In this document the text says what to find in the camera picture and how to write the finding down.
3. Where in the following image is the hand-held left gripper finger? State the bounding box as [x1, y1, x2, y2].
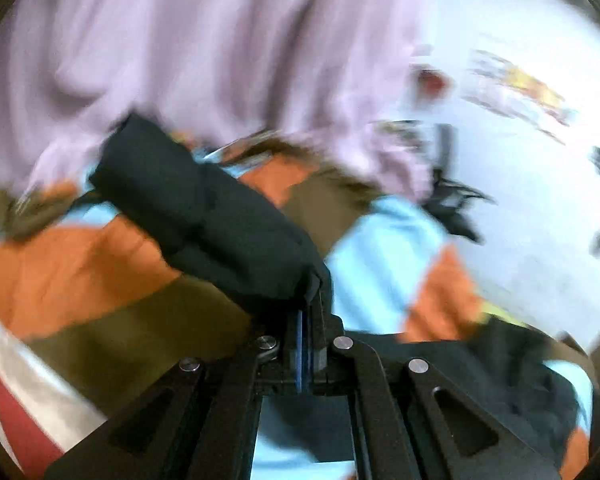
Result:
[303, 287, 562, 480]
[44, 309, 304, 480]

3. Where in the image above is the black garment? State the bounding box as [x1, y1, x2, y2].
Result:
[87, 112, 593, 466]

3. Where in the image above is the black office chair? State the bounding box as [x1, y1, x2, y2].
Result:
[419, 121, 497, 246]

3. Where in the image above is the colourful striped bedsheet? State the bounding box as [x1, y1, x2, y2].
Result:
[0, 132, 597, 480]

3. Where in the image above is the red hanging ornament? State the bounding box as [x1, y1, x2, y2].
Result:
[412, 67, 453, 103]

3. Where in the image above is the pink curtain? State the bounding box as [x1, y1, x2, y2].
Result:
[0, 0, 448, 203]

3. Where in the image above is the row of wall posters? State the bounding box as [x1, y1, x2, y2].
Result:
[462, 49, 581, 143]

